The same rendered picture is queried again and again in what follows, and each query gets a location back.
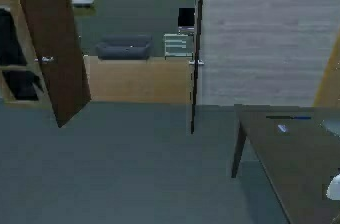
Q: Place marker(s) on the dark edge-on room door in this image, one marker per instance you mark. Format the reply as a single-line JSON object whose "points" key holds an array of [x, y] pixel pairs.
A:
{"points": [[196, 66]]}

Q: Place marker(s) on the pale glass side table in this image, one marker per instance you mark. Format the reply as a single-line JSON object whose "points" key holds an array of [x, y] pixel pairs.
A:
{"points": [[178, 45]]}

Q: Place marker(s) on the dark blue sofa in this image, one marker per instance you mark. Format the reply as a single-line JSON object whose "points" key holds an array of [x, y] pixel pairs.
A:
{"points": [[124, 47]]}

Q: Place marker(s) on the black television set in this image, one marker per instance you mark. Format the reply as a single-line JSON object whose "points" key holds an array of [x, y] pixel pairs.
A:
{"points": [[186, 17]]}

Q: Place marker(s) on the small pale blue card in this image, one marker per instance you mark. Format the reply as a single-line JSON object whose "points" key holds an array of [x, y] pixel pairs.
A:
{"points": [[282, 128]]}

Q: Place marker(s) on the black and blue pen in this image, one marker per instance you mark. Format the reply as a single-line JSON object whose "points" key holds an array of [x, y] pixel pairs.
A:
{"points": [[288, 117]]}

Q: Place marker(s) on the brown wooden room door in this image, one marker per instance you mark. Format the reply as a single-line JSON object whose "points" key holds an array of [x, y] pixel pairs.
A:
{"points": [[58, 63]]}

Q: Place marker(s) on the dark brown table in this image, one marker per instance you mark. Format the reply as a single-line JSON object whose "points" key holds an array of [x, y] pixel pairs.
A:
{"points": [[298, 160]]}

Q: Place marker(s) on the light wooden shelf unit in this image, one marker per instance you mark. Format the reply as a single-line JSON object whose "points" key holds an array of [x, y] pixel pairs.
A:
{"points": [[11, 56]]}

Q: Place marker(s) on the white framed wall picture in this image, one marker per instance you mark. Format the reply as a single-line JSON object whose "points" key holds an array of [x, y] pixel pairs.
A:
{"points": [[83, 2]]}

